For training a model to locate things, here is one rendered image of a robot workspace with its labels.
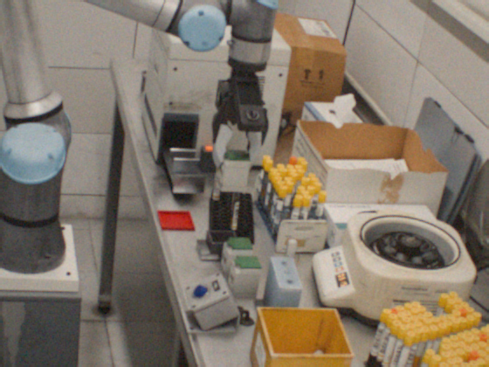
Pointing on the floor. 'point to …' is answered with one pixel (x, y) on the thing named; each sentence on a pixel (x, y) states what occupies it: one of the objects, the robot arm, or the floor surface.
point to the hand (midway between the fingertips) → (234, 163)
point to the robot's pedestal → (39, 328)
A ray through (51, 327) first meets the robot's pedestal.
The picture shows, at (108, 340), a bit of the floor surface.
